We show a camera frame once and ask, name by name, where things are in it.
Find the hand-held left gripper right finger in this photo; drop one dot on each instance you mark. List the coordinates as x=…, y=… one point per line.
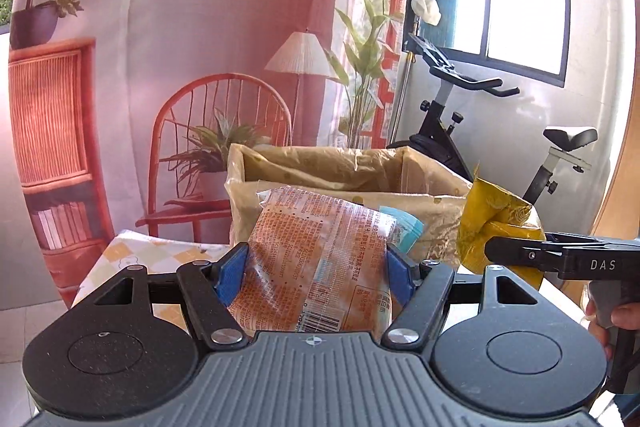
x=400, y=276

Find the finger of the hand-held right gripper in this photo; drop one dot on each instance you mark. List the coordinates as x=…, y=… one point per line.
x=525, y=254
x=570, y=239

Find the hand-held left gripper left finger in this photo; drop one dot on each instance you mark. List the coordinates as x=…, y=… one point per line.
x=231, y=274

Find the yellow snack packet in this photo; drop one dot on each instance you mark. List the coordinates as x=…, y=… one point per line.
x=490, y=212

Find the orange printed snack packet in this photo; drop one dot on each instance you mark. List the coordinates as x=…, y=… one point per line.
x=310, y=257

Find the plastic-lined cardboard box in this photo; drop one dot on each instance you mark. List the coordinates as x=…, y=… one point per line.
x=320, y=167

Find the person's right hand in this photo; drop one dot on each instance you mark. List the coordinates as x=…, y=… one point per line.
x=602, y=338

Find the small blue snack packet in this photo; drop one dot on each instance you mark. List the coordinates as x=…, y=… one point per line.
x=403, y=227

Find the black exercise bike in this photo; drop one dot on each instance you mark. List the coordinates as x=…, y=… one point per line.
x=435, y=122

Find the metal stand pole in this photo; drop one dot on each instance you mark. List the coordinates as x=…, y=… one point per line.
x=404, y=82

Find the printed room backdrop cloth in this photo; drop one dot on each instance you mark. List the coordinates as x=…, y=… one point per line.
x=200, y=32

